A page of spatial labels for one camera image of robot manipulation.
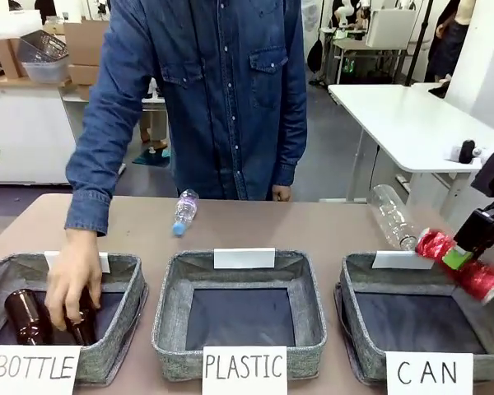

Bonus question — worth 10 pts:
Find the grey plastic crate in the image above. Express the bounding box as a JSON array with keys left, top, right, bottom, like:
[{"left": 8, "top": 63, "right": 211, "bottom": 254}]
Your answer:
[{"left": 16, "top": 30, "right": 71, "bottom": 85}]

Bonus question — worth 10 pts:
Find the black tripod pole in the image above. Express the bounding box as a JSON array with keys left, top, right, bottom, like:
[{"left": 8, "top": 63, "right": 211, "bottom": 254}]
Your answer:
[{"left": 403, "top": 0, "right": 435, "bottom": 86}]

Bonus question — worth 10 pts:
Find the green floor mat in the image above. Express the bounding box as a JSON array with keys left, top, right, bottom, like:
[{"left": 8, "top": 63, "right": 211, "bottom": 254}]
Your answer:
[{"left": 132, "top": 146, "right": 172, "bottom": 169}]

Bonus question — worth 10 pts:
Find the white background table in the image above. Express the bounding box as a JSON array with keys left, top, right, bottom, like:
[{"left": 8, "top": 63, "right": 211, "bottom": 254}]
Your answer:
[{"left": 327, "top": 81, "right": 494, "bottom": 202}]

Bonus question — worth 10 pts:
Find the blank white card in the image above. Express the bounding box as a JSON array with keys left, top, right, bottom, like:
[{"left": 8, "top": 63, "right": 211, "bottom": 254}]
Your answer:
[
  {"left": 44, "top": 250, "right": 111, "bottom": 274},
  {"left": 371, "top": 250, "right": 436, "bottom": 271},
  {"left": 213, "top": 247, "right": 277, "bottom": 270}
]

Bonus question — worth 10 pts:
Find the clear plastic bottle without cap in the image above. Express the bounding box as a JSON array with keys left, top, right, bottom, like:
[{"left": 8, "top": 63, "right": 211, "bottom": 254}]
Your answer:
[{"left": 369, "top": 184, "right": 417, "bottom": 252}]

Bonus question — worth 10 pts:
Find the white box monitor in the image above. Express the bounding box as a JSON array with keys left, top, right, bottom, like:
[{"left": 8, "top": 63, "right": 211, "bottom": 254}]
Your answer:
[{"left": 365, "top": 7, "right": 417, "bottom": 49}]

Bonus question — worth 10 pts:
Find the plastic bottle with blue cap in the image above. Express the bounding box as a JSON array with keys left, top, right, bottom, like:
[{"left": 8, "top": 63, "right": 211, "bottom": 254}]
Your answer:
[{"left": 171, "top": 188, "right": 201, "bottom": 239}]

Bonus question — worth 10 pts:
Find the person's left forearm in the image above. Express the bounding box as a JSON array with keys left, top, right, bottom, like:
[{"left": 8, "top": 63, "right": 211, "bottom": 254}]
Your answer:
[{"left": 271, "top": 118, "right": 310, "bottom": 188}]

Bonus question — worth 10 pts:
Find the white paper label CAN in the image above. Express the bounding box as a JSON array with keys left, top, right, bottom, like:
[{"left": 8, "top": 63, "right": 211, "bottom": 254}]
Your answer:
[{"left": 384, "top": 351, "right": 474, "bottom": 395}]

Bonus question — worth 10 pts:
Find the white paper label BOTTLE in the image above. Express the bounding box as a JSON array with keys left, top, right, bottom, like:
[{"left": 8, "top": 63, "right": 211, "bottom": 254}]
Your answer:
[{"left": 0, "top": 345, "right": 82, "bottom": 395}]

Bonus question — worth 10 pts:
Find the crushed red can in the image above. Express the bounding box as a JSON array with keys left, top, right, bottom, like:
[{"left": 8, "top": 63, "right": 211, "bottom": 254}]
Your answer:
[{"left": 414, "top": 228, "right": 494, "bottom": 305}]

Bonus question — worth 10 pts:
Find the background person in dark clothes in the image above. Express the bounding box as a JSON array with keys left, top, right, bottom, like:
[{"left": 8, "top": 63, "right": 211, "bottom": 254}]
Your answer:
[{"left": 426, "top": 0, "right": 467, "bottom": 83}]

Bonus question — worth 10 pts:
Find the brown glass bottle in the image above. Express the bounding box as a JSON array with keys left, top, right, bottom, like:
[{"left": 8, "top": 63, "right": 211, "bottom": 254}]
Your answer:
[
  {"left": 3, "top": 289, "right": 54, "bottom": 346},
  {"left": 63, "top": 287, "right": 100, "bottom": 347}
]

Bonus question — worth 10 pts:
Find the black roll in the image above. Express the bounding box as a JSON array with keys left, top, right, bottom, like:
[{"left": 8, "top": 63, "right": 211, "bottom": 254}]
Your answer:
[{"left": 459, "top": 139, "right": 478, "bottom": 164}]

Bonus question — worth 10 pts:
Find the person's denim shirt torso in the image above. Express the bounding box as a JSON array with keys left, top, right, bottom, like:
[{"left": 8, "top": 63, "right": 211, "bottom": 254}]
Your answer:
[{"left": 65, "top": 0, "right": 310, "bottom": 202}]

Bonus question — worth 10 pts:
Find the white low cabinet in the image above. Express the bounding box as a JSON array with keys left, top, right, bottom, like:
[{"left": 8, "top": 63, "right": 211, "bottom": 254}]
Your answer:
[{"left": 0, "top": 80, "right": 78, "bottom": 185}]

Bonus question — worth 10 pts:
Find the cardboard box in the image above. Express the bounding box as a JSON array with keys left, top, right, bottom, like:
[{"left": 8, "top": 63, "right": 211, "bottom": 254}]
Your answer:
[{"left": 63, "top": 20, "right": 110, "bottom": 67}]

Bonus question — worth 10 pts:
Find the person's left hand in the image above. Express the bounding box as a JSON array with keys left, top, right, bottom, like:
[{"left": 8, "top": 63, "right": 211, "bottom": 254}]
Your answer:
[{"left": 271, "top": 184, "right": 293, "bottom": 203}]

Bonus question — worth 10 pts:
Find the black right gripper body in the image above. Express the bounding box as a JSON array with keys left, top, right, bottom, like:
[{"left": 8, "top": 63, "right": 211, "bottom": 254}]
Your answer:
[{"left": 453, "top": 197, "right": 494, "bottom": 263}]

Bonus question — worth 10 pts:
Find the white paper label PLASTIC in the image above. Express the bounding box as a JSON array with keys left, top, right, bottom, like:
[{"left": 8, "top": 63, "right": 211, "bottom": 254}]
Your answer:
[{"left": 202, "top": 346, "right": 288, "bottom": 395}]

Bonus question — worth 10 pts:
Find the person's right forearm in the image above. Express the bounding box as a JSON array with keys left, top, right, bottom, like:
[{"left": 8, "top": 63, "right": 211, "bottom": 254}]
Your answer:
[{"left": 64, "top": 151, "right": 113, "bottom": 238}]

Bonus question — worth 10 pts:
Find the grey fabric basket labelled plastic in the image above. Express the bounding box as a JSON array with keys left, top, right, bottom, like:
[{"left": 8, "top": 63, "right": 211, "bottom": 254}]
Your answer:
[{"left": 151, "top": 249, "right": 328, "bottom": 382}]

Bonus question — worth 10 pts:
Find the person's right hand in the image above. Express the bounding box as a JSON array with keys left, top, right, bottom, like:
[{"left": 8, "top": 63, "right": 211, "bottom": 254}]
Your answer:
[{"left": 44, "top": 227, "right": 105, "bottom": 332}]

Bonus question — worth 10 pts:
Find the grey fabric basket labelled can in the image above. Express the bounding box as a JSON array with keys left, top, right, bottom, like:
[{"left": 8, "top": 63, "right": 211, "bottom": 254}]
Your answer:
[{"left": 333, "top": 251, "right": 494, "bottom": 387}]

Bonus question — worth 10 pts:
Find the grey fabric basket labelled bottle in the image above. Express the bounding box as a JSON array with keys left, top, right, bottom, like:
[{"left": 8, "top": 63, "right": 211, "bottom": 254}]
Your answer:
[{"left": 0, "top": 252, "right": 149, "bottom": 387}]

